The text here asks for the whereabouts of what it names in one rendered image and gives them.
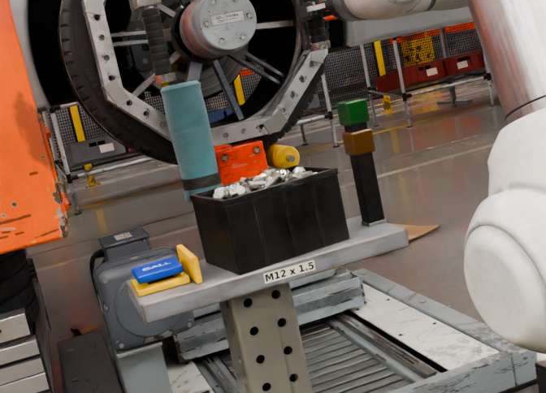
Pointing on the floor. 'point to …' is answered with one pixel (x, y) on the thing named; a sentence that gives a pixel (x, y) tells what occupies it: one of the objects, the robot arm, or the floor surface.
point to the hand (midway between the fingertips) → (314, 11)
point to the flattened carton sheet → (417, 230)
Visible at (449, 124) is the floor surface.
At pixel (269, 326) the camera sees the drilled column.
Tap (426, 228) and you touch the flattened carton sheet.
